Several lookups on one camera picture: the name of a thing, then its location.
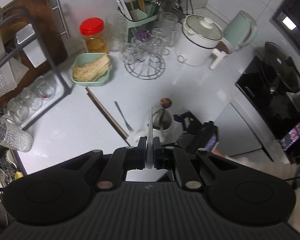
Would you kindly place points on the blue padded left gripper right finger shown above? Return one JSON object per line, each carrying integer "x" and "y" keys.
{"x": 158, "y": 157}

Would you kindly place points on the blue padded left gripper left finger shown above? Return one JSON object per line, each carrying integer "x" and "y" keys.
{"x": 141, "y": 152}

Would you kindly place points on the textured glass mug right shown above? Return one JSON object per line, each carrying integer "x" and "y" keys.
{"x": 167, "y": 22}

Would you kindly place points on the wooden chopstick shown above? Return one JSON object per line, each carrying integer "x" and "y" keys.
{"x": 106, "y": 112}

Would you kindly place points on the bundle of dried noodles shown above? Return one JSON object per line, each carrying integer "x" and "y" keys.
{"x": 92, "y": 71}

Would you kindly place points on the red lidded plastic jar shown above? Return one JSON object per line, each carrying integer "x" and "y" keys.
{"x": 92, "y": 34}

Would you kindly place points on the small upturned drinking glass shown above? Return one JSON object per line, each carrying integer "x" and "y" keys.
{"x": 18, "y": 109}

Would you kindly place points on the wooden cutting board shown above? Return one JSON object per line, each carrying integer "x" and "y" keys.
{"x": 27, "y": 23}

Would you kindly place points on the purple lid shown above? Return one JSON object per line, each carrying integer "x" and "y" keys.
{"x": 143, "y": 35}

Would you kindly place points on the white ceramic jar with handle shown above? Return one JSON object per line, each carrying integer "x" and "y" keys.
{"x": 172, "y": 130}

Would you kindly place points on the green utensil holder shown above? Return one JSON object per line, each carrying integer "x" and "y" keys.
{"x": 137, "y": 14}

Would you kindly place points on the mint green electric kettle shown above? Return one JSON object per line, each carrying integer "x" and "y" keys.
{"x": 241, "y": 31}

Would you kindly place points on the black wok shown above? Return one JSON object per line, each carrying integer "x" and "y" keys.
{"x": 279, "y": 70}

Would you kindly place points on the black dish rack frame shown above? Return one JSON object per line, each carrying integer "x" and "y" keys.
{"x": 11, "y": 72}

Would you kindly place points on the textured glass pitcher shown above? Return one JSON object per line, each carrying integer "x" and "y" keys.
{"x": 116, "y": 27}

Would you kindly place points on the green plastic basket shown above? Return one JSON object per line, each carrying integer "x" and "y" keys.
{"x": 86, "y": 58}

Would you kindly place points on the copper coloured small spoon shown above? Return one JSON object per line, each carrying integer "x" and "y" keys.
{"x": 165, "y": 104}

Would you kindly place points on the small steel fork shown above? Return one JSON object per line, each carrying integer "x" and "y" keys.
{"x": 131, "y": 130}

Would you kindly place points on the wire glass drying rack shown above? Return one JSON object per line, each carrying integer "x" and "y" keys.
{"x": 145, "y": 60}

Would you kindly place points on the black induction cooktop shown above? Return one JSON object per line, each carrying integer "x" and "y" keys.
{"x": 272, "y": 103}

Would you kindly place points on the tall textured glass mug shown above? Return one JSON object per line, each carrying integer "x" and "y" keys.
{"x": 12, "y": 136}

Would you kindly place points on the white electric cooker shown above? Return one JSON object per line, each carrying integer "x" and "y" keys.
{"x": 198, "y": 41}

